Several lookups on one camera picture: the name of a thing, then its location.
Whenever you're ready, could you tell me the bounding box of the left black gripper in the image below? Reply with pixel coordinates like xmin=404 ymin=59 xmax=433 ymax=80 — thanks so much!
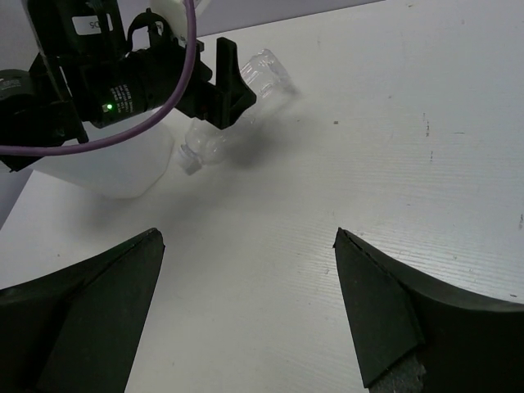
xmin=55 ymin=1 xmax=257 ymax=129

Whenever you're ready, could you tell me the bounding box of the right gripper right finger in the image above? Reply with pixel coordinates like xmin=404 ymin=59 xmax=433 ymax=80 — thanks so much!
xmin=333 ymin=229 xmax=523 ymax=392

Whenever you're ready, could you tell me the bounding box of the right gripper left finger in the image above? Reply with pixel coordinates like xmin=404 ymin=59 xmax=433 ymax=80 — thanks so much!
xmin=1 ymin=228 xmax=165 ymax=392

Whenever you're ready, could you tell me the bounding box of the clear crushed bottle no label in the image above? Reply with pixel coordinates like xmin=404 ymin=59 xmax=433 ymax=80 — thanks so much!
xmin=177 ymin=47 xmax=302 ymax=176

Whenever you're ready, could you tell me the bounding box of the white octagonal plastic bin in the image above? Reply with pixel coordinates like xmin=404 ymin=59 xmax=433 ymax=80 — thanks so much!
xmin=24 ymin=0 xmax=173 ymax=201

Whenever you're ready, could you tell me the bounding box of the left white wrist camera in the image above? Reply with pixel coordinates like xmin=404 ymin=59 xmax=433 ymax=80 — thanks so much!
xmin=150 ymin=0 xmax=187 ymax=47

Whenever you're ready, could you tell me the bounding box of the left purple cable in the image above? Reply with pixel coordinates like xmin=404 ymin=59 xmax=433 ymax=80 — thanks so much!
xmin=0 ymin=0 xmax=198 ymax=156

